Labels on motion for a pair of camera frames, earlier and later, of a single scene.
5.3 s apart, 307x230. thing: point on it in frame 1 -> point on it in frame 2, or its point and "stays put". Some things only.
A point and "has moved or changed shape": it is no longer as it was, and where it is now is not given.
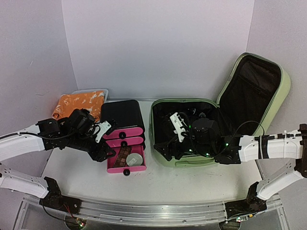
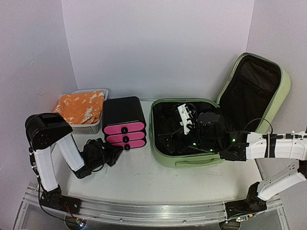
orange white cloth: x=93 y=102 stays put
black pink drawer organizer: x=127 y=137 has moved or changed shape
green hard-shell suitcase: x=252 y=93 stays put
